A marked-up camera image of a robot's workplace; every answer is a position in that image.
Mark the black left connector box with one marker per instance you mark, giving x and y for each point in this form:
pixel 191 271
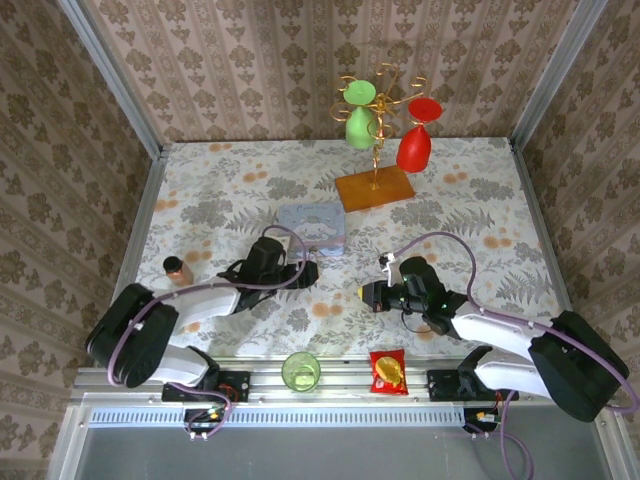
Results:
pixel 200 420

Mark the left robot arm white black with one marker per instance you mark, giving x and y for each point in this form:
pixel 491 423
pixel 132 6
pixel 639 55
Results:
pixel 205 300

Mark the black connector box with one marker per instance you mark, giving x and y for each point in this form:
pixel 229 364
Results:
pixel 200 420
pixel 480 420

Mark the blue cartoon print tin box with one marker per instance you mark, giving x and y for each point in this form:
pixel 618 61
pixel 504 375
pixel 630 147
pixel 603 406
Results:
pixel 310 225

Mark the grey metal panel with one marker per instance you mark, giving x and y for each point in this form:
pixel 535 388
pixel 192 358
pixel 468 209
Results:
pixel 325 452

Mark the aluminium side rail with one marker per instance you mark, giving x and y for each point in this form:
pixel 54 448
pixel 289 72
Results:
pixel 545 240
pixel 142 225

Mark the red plastic wine glass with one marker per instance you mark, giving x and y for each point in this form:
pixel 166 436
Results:
pixel 414 150

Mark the green transparent cup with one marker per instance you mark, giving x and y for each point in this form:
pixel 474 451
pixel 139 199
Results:
pixel 300 372

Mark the aluminium frame post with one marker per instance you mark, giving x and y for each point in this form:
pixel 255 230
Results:
pixel 560 75
pixel 115 80

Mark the aluminium table edge rail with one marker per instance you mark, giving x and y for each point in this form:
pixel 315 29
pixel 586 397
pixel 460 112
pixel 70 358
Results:
pixel 345 377

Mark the floral tablecloth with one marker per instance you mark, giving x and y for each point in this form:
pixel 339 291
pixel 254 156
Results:
pixel 240 175

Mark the red snack packet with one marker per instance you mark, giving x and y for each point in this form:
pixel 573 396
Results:
pixel 388 372

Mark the black right connector box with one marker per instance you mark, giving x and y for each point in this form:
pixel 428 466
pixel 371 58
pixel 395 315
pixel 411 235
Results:
pixel 480 420

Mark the green plastic wine glass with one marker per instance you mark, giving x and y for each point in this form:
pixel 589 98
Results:
pixel 361 127

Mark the brown bottle black cap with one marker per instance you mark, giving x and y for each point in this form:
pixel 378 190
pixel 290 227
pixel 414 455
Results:
pixel 179 272

